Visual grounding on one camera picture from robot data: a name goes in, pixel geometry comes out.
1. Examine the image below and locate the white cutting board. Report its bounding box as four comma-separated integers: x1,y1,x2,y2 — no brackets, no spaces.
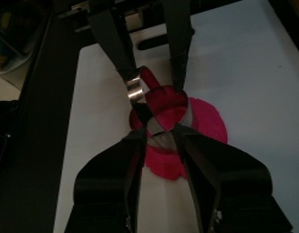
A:
53,0,299,233

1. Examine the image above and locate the metal dough cutter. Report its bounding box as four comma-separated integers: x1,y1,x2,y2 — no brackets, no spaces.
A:
124,65,194,151

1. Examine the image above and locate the pink flat dough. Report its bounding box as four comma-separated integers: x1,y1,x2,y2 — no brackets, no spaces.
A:
128,96,229,182

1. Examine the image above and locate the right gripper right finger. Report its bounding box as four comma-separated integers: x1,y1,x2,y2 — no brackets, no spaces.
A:
172,124,295,233

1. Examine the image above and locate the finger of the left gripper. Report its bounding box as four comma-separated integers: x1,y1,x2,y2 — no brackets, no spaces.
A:
86,0,138,82
160,0,196,91

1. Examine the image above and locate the round tub with toys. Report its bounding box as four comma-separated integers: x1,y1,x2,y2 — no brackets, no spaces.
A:
0,0,39,76

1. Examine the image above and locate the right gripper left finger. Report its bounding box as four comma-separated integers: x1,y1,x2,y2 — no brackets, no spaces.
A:
63,127,149,233

